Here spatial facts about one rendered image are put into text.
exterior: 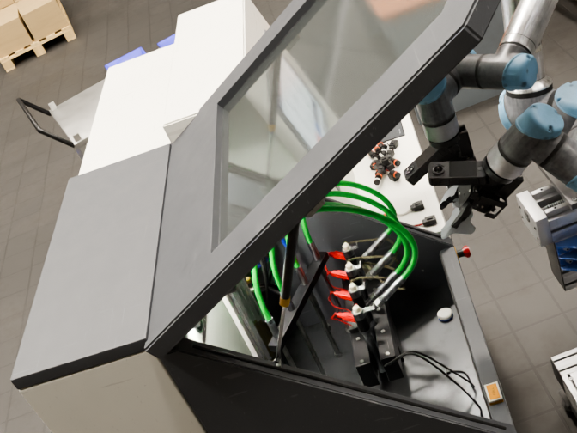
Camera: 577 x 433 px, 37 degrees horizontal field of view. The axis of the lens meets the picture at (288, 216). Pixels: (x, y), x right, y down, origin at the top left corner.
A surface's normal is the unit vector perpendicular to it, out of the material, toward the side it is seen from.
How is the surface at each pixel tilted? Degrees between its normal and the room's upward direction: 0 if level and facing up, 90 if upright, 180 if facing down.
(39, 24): 90
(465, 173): 18
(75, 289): 0
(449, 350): 0
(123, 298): 0
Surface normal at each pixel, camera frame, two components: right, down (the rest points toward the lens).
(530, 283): -0.34, -0.76
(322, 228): 0.05, 0.57
